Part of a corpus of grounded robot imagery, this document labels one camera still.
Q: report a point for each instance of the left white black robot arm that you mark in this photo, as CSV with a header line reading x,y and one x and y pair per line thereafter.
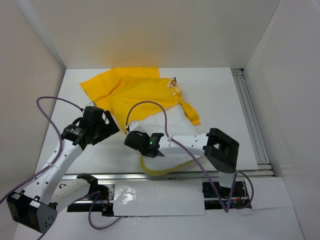
x,y
37,205

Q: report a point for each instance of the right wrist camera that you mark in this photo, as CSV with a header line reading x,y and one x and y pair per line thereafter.
x,y
134,127

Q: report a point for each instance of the aluminium rail front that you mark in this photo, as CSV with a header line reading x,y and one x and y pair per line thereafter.
x,y
142,176

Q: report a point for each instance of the yellow pillowcase with white print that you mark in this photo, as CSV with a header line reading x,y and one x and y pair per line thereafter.
x,y
136,93

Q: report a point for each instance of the aluminium rail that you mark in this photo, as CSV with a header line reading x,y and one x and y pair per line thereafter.
x,y
257,141
142,176

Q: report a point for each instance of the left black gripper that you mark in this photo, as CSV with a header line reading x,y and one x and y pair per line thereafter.
x,y
110,128

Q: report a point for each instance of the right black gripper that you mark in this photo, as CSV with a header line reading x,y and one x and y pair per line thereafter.
x,y
142,133

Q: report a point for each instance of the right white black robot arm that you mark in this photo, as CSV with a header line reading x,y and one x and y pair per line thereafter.
x,y
217,147

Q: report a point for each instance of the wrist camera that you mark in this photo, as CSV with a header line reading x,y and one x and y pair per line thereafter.
x,y
91,104
134,127

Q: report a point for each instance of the white pillow with yellow edge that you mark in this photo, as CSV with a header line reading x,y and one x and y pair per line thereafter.
x,y
177,124

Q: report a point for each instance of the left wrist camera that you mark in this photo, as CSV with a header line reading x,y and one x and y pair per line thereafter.
x,y
91,104

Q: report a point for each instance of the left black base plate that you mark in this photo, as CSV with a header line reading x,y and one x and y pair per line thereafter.
x,y
103,204

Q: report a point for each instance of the white cover plate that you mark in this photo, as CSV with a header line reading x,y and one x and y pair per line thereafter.
x,y
158,198

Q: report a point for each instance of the aluminium rail right side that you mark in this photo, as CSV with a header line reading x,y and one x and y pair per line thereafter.
x,y
257,141

